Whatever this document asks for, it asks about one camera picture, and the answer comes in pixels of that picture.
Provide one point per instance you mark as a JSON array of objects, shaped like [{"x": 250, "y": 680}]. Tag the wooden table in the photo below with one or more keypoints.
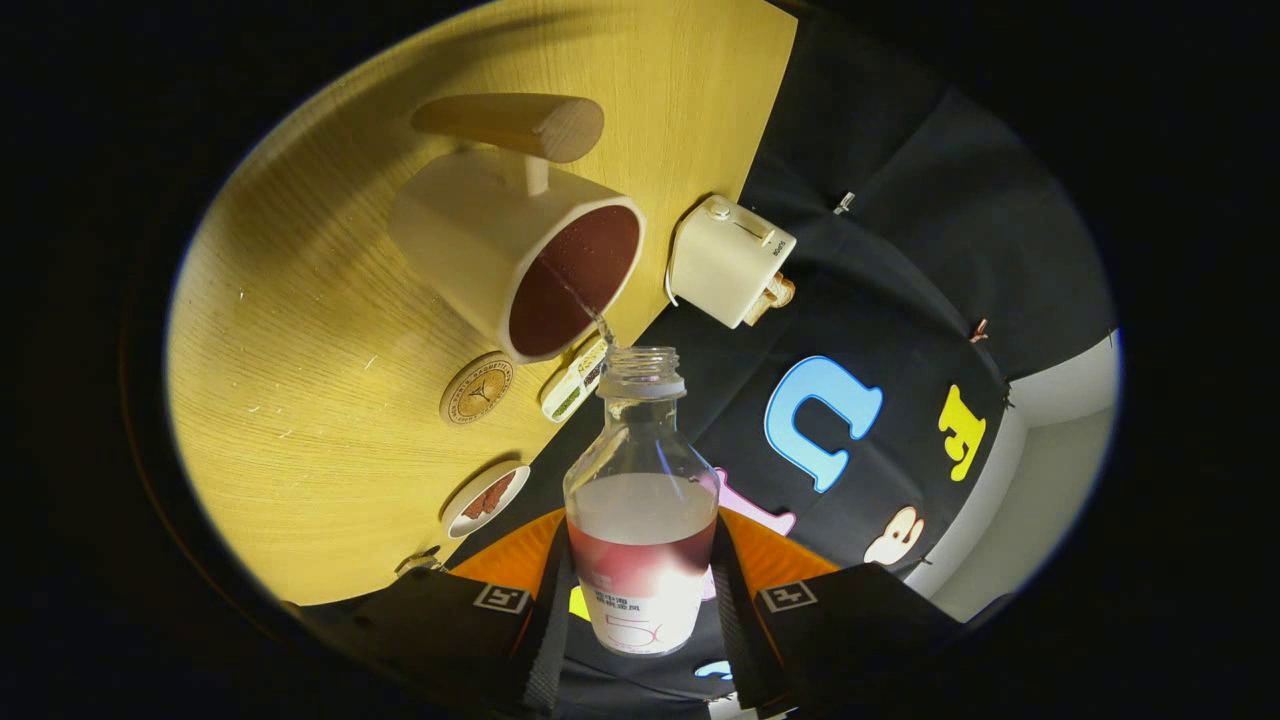
[{"x": 300, "y": 400}]

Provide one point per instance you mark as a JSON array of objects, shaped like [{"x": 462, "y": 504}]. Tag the clear plastic juice bottle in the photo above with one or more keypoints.
[{"x": 640, "y": 520}]

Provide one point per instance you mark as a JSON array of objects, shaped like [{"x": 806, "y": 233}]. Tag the white toaster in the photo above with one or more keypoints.
[{"x": 725, "y": 265}]

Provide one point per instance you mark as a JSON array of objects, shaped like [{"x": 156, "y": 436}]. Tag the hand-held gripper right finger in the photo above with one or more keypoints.
[{"x": 735, "y": 640}]

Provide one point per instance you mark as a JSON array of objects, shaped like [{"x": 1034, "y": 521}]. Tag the white rectangular dish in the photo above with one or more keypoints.
[{"x": 570, "y": 390}]

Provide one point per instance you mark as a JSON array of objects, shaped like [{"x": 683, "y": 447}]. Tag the toast slice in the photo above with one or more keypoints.
[
  {"x": 760, "y": 310},
  {"x": 782, "y": 288}
]

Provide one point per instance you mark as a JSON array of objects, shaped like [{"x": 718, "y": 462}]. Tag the white round plate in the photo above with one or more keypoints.
[{"x": 455, "y": 522}]

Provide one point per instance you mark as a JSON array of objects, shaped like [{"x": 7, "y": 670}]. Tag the round cork coaster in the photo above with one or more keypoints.
[{"x": 476, "y": 390}]

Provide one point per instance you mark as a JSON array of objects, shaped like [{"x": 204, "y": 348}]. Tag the red meat slice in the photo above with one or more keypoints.
[
  {"x": 500, "y": 488},
  {"x": 475, "y": 503}
]

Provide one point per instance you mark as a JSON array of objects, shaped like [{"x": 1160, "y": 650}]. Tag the pink clip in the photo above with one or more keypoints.
[{"x": 978, "y": 330}]

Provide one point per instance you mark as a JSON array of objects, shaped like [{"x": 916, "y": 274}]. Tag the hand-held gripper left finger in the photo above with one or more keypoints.
[{"x": 545, "y": 640}]

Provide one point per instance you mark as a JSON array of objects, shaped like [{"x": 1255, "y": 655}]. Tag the silver clip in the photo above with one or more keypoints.
[{"x": 845, "y": 203}]

